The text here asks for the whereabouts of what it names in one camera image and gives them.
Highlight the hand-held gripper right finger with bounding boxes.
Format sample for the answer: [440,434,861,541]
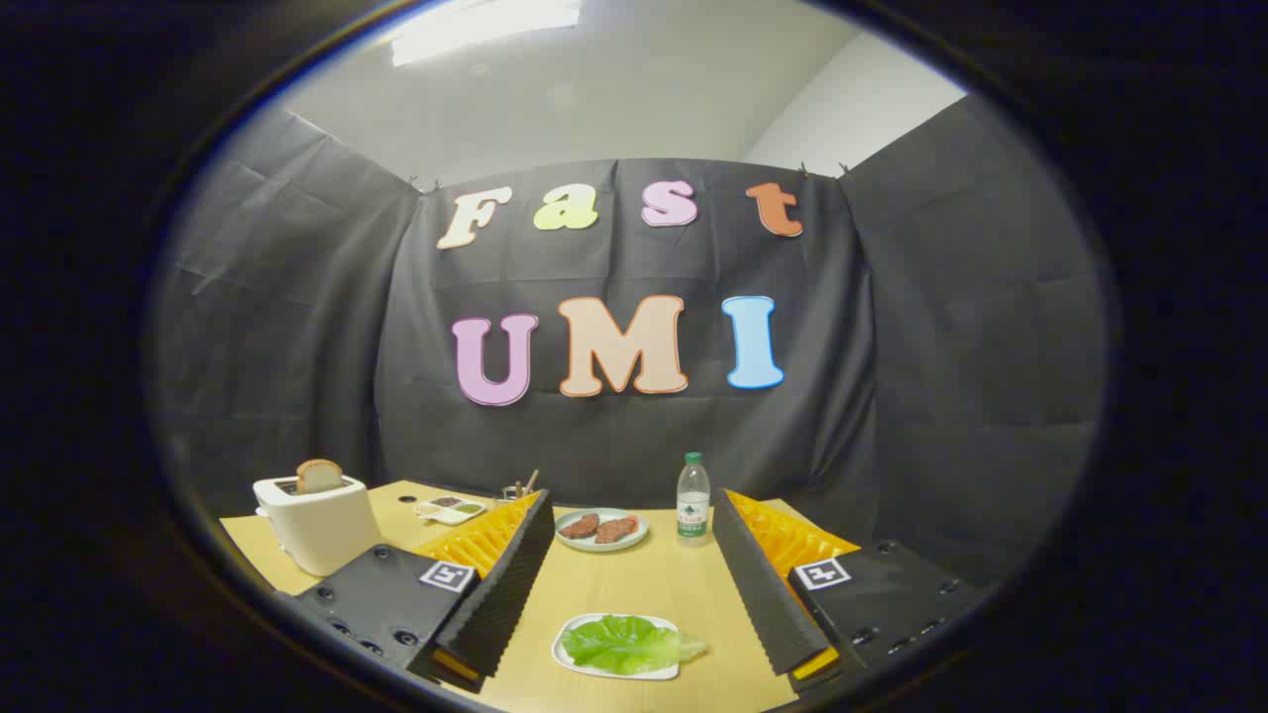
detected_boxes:
[711,487,992,699]

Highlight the black backdrop cloth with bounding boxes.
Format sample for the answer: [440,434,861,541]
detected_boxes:
[149,94,1106,595]

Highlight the bread slice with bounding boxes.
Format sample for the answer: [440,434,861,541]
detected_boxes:
[295,458,346,494]

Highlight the green lettuce leaf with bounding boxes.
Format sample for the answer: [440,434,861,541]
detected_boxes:
[562,615,707,676]

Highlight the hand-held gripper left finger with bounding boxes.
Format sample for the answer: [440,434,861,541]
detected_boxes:
[272,488,556,694]

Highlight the pale green round plate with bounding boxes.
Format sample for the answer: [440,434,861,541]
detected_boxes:
[555,508,650,553]

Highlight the white rectangular plate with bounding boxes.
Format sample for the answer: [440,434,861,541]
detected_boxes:
[551,613,685,681]

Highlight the white divided sauce dish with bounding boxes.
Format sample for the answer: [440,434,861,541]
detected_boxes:
[416,495,488,526]

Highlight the clear water bottle green cap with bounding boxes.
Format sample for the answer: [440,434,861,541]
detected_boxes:
[677,453,712,548]

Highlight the white toaster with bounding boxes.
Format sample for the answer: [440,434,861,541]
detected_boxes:
[253,473,382,577]

